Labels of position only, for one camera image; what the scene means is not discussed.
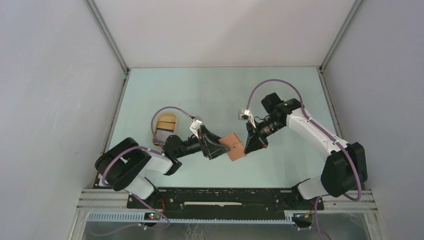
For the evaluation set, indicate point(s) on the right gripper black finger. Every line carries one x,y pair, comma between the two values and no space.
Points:
252,143
263,142

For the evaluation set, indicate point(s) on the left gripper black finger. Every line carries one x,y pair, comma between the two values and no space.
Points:
213,142
216,154

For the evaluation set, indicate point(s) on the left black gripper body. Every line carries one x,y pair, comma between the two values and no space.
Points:
205,150

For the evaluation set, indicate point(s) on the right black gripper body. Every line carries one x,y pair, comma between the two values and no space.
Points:
259,131

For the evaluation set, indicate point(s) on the yellow oval tray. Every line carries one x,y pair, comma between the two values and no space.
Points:
164,116

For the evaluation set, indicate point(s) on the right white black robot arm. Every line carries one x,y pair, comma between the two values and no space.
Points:
345,166

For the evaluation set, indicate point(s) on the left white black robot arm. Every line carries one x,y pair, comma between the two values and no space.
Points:
120,166

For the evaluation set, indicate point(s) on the credit card stack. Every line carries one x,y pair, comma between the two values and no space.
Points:
163,130

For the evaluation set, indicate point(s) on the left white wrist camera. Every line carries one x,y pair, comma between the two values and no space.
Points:
195,124

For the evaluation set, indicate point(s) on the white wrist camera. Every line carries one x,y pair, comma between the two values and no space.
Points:
195,124
246,114

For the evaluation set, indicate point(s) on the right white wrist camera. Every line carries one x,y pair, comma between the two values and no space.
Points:
246,114

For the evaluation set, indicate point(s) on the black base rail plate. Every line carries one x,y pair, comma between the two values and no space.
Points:
230,204

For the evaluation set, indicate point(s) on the aluminium frame rail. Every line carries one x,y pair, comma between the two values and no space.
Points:
104,205

